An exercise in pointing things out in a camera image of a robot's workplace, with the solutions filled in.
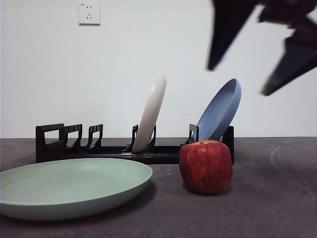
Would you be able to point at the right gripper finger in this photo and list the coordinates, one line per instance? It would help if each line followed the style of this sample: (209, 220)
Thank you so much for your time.
(227, 27)
(297, 59)

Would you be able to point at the red apple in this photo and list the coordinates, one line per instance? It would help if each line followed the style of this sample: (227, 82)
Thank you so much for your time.
(205, 168)

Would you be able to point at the green plate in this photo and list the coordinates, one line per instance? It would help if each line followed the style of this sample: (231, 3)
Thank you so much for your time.
(74, 183)

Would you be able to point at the blue plate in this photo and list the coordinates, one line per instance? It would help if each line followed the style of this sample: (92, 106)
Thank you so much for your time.
(219, 111)

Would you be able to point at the white plate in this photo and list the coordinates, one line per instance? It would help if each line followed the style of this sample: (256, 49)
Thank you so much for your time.
(151, 111)

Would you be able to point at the black plate rack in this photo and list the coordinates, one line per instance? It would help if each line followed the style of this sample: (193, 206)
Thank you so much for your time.
(163, 156)

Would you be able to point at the white wall socket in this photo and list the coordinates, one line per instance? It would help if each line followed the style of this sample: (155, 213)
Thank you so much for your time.
(89, 14)

